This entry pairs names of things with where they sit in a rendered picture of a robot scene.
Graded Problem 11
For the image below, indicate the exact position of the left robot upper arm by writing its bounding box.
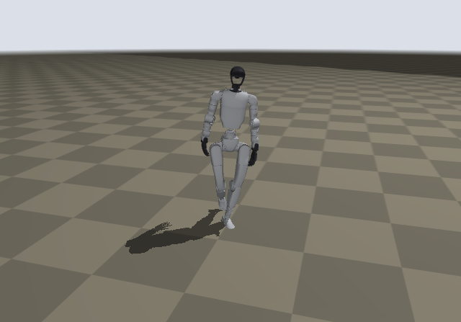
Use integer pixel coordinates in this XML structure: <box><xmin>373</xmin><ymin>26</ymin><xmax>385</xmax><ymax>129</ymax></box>
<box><xmin>248</xmin><ymin>94</ymin><xmax>260</xmax><ymax>128</ymax></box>

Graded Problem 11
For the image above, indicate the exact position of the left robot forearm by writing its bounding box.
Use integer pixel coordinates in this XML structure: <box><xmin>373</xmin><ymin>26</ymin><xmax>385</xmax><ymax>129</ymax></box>
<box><xmin>251</xmin><ymin>126</ymin><xmax>259</xmax><ymax>148</ymax></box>

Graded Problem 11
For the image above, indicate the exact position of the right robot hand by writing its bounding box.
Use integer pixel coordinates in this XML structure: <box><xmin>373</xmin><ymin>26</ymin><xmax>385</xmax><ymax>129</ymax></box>
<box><xmin>201</xmin><ymin>138</ymin><xmax>210</xmax><ymax>156</ymax></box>

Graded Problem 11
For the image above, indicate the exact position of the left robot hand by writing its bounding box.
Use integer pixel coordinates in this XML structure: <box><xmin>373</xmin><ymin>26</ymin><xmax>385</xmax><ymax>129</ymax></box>
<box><xmin>248</xmin><ymin>143</ymin><xmax>259</xmax><ymax>166</ymax></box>

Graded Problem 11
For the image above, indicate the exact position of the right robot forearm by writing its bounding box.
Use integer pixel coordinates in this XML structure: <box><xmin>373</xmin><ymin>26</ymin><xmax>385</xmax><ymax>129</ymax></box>
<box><xmin>201</xmin><ymin>115</ymin><xmax>212</xmax><ymax>141</ymax></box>

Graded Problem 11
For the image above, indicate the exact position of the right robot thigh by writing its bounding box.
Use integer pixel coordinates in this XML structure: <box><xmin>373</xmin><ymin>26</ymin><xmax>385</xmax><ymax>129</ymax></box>
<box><xmin>209</xmin><ymin>142</ymin><xmax>226</xmax><ymax>192</ymax></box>

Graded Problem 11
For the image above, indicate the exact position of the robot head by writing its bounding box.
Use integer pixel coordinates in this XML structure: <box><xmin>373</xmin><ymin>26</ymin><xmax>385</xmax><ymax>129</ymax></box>
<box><xmin>229</xmin><ymin>66</ymin><xmax>245</xmax><ymax>93</ymax></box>

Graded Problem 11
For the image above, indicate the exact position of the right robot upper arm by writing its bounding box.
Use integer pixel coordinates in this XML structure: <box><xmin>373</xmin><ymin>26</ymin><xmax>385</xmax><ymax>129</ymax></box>
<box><xmin>205</xmin><ymin>91</ymin><xmax>223</xmax><ymax>123</ymax></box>

